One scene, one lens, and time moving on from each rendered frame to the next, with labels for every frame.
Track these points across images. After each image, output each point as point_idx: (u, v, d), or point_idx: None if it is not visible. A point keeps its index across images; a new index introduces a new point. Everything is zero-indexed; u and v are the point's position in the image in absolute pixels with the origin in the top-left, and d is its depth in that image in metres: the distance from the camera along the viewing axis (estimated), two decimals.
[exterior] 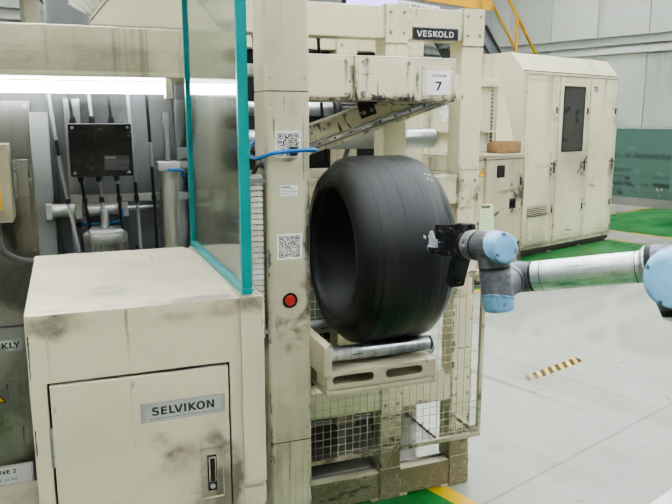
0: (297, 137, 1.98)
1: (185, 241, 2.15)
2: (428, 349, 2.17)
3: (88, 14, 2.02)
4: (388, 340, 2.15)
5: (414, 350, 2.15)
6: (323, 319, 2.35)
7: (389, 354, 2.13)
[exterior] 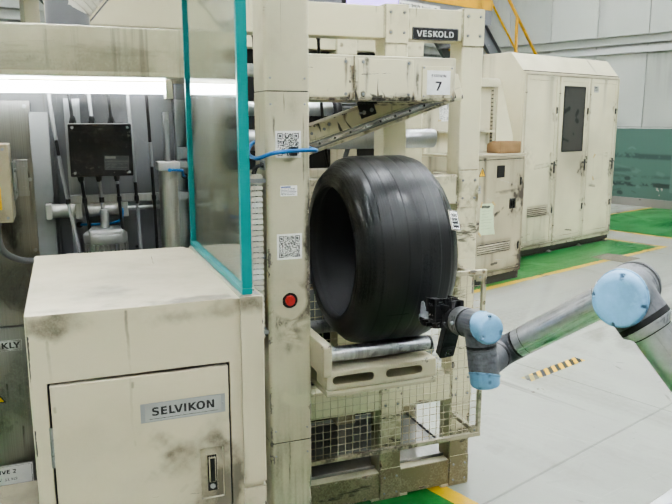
0: (297, 137, 1.98)
1: (185, 241, 2.15)
2: (426, 335, 2.18)
3: (88, 14, 2.02)
4: (390, 354, 2.14)
5: (411, 337, 2.17)
6: None
7: (387, 340, 2.13)
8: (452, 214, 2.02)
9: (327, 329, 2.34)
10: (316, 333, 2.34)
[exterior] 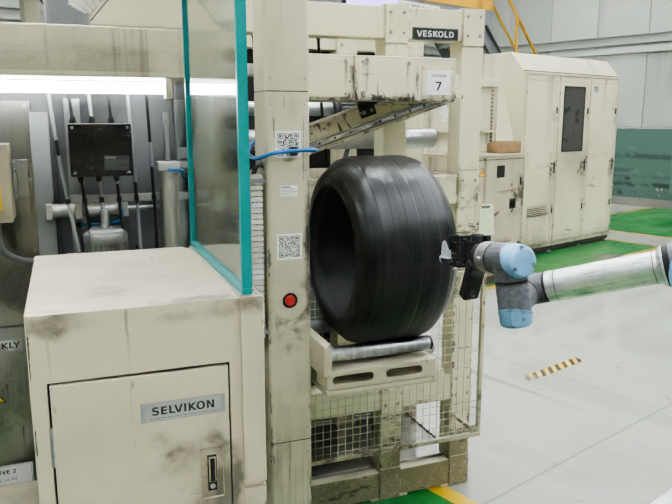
0: (297, 137, 1.98)
1: (185, 241, 2.15)
2: (429, 341, 2.16)
3: (88, 14, 2.02)
4: None
5: (414, 341, 2.15)
6: None
7: (390, 345, 2.12)
8: None
9: (325, 332, 2.36)
10: None
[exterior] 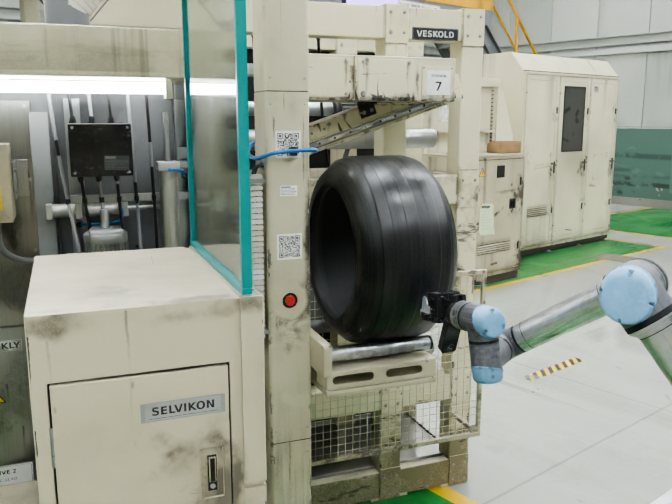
0: (297, 137, 1.98)
1: (185, 241, 2.15)
2: None
3: (88, 14, 2.02)
4: (393, 351, 2.12)
5: None
6: (325, 332, 2.35)
7: None
8: (431, 329, 2.18)
9: (326, 322, 2.34)
10: (317, 327, 2.32)
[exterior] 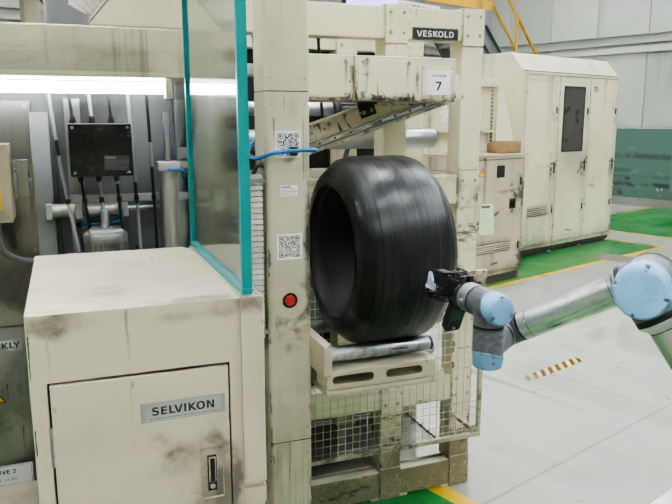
0: (297, 137, 1.98)
1: (185, 241, 2.15)
2: None
3: (88, 14, 2.02)
4: (392, 343, 2.12)
5: None
6: (325, 326, 2.34)
7: None
8: (445, 313, 2.09)
9: (324, 319, 2.36)
10: (315, 321, 2.34)
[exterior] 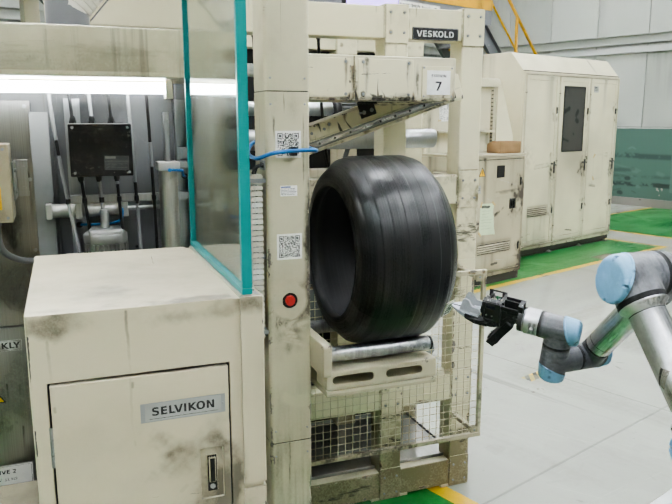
0: (297, 137, 1.98)
1: (185, 241, 2.15)
2: (424, 335, 2.19)
3: (88, 14, 2.02)
4: (392, 353, 2.13)
5: (409, 338, 2.18)
6: (323, 332, 2.36)
7: (385, 340, 2.14)
8: (449, 305, 2.07)
9: (327, 326, 2.34)
10: (317, 331, 2.33)
